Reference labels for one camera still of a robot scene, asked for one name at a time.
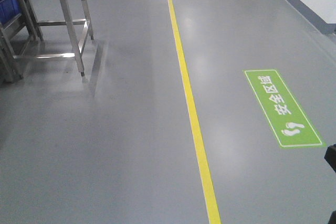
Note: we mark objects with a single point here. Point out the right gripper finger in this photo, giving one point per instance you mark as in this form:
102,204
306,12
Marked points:
330,157

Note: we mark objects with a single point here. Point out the blue bin under table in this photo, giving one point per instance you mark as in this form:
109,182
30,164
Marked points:
9,9

